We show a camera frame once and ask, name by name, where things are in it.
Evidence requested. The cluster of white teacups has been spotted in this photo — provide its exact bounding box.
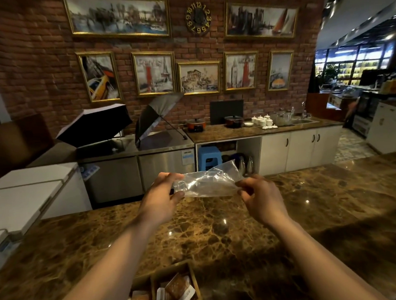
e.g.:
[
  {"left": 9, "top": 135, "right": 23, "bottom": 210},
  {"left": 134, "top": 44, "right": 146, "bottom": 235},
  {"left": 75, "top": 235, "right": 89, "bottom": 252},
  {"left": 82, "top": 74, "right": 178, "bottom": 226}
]
[{"left": 251, "top": 113, "right": 280, "bottom": 131}]

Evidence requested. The green potted plant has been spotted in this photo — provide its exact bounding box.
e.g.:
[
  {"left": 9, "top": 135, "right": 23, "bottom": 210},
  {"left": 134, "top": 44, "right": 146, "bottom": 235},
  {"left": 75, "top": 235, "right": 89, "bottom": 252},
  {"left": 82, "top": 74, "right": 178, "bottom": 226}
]
[{"left": 314, "top": 63, "right": 341, "bottom": 89}]

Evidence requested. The person's left forearm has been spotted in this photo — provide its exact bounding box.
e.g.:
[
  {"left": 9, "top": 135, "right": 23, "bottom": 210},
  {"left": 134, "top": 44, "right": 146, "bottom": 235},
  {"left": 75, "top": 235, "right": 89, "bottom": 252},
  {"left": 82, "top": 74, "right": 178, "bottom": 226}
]
[{"left": 35, "top": 215, "right": 162, "bottom": 300}]

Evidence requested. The red cooking pot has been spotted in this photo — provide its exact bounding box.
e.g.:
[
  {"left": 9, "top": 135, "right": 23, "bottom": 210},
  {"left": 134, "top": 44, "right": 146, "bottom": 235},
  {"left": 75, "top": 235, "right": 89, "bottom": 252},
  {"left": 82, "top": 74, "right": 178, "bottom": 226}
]
[
  {"left": 224, "top": 114, "right": 245, "bottom": 130},
  {"left": 186, "top": 117, "right": 208, "bottom": 133}
]

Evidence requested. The person's right forearm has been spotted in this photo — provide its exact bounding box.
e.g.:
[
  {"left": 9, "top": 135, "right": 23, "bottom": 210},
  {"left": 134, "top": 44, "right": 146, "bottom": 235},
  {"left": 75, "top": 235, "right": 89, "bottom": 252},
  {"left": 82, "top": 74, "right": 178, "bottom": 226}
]
[{"left": 266, "top": 210, "right": 390, "bottom": 300}]

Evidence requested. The group of glass jars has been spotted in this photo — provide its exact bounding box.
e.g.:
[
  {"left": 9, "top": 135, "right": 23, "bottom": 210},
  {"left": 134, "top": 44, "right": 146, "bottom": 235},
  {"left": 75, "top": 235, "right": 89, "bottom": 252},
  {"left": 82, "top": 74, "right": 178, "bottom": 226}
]
[{"left": 272, "top": 107, "right": 297, "bottom": 127}]

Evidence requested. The stainless steel counter fridge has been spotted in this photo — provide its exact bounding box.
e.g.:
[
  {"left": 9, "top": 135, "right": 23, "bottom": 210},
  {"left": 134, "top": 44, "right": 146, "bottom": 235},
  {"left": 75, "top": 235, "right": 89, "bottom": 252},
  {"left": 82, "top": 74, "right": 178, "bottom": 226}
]
[{"left": 75, "top": 128, "right": 199, "bottom": 207}]

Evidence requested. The clock tower painting gold frame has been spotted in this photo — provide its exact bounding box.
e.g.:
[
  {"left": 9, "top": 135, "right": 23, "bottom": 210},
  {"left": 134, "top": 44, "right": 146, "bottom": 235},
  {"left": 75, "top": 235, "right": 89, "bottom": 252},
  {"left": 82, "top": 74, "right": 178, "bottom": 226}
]
[{"left": 222, "top": 49, "right": 261, "bottom": 92}]

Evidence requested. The open black umbrella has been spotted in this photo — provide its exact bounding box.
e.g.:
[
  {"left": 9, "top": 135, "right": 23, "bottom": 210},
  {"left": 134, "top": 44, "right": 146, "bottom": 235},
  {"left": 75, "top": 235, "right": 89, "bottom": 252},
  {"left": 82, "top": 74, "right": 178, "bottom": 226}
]
[{"left": 54, "top": 102, "right": 135, "bottom": 150}]

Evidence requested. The brown wooden bench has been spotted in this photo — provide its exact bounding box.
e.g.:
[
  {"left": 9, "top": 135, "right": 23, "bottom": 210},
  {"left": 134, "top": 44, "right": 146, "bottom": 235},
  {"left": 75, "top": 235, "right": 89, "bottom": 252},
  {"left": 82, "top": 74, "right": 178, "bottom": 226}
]
[{"left": 0, "top": 112, "right": 57, "bottom": 182}]

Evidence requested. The yellow taxi painting gold frame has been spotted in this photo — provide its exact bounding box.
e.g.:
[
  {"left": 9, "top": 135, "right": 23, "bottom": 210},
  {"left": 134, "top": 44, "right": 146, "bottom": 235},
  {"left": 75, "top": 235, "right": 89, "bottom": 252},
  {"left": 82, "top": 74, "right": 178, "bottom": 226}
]
[{"left": 75, "top": 49, "right": 124, "bottom": 105}]

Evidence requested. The sepia building painting gold frame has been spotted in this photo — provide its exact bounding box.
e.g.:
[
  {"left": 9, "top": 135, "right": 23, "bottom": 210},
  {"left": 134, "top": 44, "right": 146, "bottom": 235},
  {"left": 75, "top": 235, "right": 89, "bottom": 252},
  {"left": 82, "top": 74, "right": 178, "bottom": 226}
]
[{"left": 176, "top": 59, "right": 223, "bottom": 96}]

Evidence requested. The black flat panel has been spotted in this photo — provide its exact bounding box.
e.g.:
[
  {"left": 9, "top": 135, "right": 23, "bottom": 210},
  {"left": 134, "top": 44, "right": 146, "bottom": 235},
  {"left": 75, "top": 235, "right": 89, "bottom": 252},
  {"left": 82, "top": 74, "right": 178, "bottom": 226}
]
[{"left": 209, "top": 99, "right": 246, "bottom": 125}]

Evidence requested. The steel sink basin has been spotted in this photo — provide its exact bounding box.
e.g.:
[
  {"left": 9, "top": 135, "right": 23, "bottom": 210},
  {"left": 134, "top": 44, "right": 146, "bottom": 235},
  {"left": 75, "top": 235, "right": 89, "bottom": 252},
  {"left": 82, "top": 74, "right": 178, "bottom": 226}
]
[{"left": 291, "top": 116, "right": 320, "bottom": 126}]

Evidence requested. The person's right hand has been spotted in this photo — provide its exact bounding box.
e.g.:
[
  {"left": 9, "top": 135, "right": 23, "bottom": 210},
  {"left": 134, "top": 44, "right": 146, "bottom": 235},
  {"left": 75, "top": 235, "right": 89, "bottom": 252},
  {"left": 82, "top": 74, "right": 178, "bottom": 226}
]
[{"left": 235, "top": 172, "right": 291, "bottom": 231}]

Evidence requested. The person's left hand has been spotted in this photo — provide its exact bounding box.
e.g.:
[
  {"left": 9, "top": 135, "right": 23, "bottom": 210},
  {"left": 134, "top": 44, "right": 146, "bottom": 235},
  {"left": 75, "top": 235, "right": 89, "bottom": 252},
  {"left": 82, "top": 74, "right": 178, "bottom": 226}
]
[{"left": 135, "top": 171, "right": 189, "bottom": 230}]

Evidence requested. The round dark wall clock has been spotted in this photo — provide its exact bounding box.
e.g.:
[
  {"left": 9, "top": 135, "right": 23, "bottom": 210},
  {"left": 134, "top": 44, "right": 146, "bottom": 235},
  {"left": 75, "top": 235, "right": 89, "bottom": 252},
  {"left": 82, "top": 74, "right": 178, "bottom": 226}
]
[{"left": 184, "top": 2, "right": 213, "bottom": 37}]

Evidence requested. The wooden divided box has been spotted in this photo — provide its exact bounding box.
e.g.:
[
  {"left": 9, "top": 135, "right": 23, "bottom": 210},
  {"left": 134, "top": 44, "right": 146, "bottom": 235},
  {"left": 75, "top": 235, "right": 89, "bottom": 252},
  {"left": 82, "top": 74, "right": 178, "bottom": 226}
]
[{"left": 120, "top": 259, "right": 204, "bottom": 300}]

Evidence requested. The clear plastic bag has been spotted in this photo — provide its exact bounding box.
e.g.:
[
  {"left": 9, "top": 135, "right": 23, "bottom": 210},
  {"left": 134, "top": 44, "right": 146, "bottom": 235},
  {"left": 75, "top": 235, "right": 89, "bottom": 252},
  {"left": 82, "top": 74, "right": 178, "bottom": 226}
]
[{"left": 171, "top": 159, "right": 244, "bottom": 200}]

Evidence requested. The white fridge label sticker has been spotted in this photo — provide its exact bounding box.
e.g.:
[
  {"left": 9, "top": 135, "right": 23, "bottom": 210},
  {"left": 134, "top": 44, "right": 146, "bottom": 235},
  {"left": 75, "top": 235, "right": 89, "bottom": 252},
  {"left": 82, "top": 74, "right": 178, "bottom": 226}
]
[{"left": 181, "top": 149, "right": 196, "bottom": 166}]

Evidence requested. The blue and white paper label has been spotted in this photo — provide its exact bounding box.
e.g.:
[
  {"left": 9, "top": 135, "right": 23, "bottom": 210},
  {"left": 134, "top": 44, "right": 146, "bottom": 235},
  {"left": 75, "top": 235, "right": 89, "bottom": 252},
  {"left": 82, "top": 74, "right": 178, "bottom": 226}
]
[{"left": 80, "top": 163, "right": 101, "bottom": 182}]

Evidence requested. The red booth tower painting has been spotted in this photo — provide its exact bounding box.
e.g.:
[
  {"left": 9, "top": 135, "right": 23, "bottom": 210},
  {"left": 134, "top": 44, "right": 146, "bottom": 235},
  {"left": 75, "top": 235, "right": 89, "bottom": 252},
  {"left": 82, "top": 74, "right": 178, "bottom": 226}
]
[{"left": 131, "top": 49, "right": 178, "bottom": 98}]

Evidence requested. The orange boat painting gold frame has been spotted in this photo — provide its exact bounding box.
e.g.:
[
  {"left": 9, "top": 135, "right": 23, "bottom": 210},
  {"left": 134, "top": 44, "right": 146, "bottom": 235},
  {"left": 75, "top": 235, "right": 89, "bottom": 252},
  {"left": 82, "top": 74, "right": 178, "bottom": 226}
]
[{"left": 265, "top": 49, "right": 297, "bottom": 92}]

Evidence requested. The sailboat painting gold frame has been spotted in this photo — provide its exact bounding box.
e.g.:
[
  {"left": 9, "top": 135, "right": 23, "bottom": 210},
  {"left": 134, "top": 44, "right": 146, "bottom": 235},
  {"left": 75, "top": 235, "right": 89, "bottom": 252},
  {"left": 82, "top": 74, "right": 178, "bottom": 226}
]
[{"left": 223, "top": 0, "right": 301, "bottom": 43}]

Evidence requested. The white side cabinet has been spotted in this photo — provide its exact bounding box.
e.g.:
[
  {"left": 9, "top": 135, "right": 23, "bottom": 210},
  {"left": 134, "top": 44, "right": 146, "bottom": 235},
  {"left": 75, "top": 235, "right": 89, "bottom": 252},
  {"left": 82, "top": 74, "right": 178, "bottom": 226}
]
[{"left": 363, "top": 101, "right": 396, "bottom": 156}]

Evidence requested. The white base cabinet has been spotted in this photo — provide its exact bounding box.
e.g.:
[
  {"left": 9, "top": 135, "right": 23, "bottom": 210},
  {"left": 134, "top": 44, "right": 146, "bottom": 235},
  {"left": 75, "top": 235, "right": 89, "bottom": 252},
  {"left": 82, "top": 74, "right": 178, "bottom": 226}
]
[{"left": 256, "top": 125, "right": 346, "bottom": 177}]

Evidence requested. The blue plastic stool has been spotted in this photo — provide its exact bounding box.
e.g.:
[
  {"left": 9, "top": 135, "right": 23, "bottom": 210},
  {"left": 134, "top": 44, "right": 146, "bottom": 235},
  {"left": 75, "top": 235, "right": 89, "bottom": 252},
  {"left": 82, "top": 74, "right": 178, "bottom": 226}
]
[{"left": 197, "top": 145, "right": 223, "bottom": 172}]

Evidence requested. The wide harbour painting gold frame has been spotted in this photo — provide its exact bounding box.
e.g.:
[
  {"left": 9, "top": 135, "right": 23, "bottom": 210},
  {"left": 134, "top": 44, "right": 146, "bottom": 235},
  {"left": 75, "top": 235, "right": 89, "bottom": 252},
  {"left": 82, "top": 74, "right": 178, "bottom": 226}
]
[{"left": 63, "top": 0, "right": 172, "bottom": 44}]

